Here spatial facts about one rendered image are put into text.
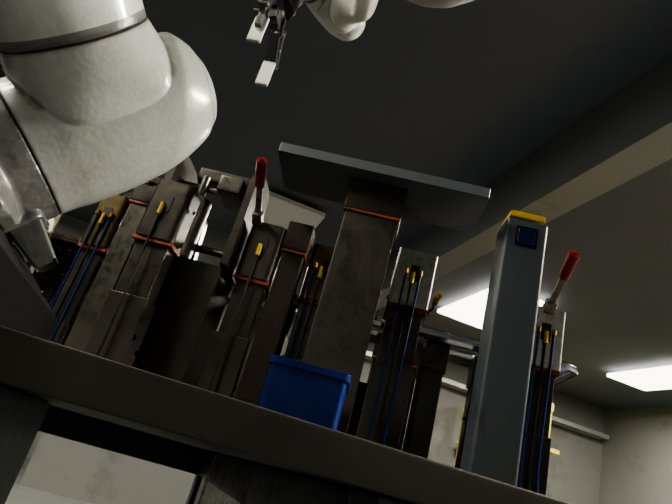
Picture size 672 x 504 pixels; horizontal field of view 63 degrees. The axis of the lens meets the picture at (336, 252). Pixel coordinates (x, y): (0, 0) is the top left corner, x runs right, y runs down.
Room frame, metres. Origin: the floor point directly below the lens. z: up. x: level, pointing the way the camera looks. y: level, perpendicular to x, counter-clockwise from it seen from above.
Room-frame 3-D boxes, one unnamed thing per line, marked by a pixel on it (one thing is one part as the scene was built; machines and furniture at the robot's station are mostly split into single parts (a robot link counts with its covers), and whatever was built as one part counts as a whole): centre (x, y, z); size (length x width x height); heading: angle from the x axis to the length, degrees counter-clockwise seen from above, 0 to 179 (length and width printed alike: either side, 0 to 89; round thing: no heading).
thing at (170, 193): (0.93, 0.32, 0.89); 0.09 x 0.08 x 0.38; 174
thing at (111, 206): (1.05, 0.46, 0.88); 0.11 x 0.07 x 0.37; 174
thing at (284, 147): (0.87, -0.05, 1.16); 0.37 x 0.14 x 0.02; 84
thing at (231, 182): (1.03, 0.27, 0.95); 0.18 x 0.13 x 0.49; 84
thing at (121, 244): (1.04, 0.39, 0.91); 0.07 x 0.05 x 0.42; 174
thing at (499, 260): (0.84, -0.30, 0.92); 0.08 x 0.08 x 0.44; 84
